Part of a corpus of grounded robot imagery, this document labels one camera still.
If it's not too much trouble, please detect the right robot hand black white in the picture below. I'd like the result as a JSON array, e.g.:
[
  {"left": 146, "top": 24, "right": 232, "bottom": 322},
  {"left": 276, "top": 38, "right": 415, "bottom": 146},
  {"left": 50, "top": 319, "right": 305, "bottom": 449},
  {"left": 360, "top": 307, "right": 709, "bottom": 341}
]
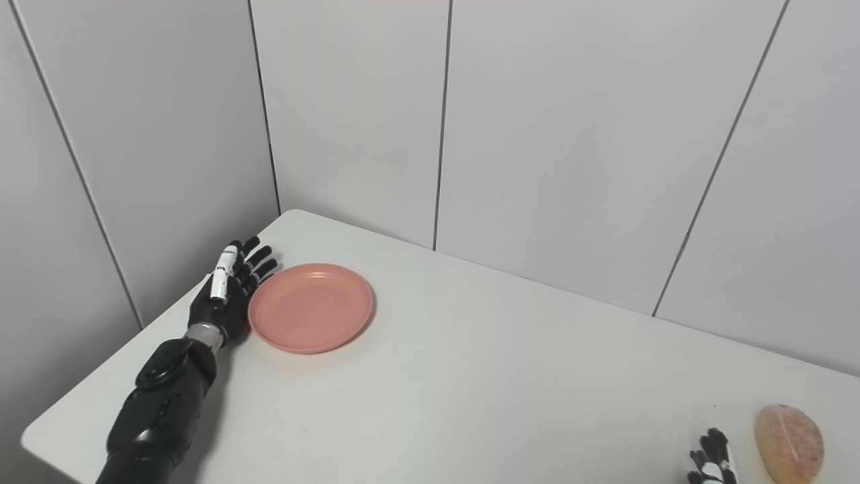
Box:
[{"left": 688, "top": 428, "right": 740, "bottom": 484}]

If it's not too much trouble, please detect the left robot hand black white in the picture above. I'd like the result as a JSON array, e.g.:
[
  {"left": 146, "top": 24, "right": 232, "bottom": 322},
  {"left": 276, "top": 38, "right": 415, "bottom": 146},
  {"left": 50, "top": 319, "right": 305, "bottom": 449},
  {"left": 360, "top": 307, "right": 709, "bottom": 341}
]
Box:
[{"left": 187, "top": 235, "right": 279, "bottom": 348}]

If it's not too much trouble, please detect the oval bread loaf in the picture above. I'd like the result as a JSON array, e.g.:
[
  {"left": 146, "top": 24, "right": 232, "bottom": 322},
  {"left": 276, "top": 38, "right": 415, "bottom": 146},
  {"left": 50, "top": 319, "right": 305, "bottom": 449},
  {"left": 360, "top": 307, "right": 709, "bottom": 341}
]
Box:
[{"left": 754, "top": 403, "right": 826, "bottom": 484}]

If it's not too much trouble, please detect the pink round plate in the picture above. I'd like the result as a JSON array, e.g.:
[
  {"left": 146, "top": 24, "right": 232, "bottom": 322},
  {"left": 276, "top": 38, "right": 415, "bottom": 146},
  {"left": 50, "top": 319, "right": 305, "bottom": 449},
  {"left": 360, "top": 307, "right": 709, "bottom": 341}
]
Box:
[{"left": 247, "top": 263, "right": 375, "bottom": 355}]

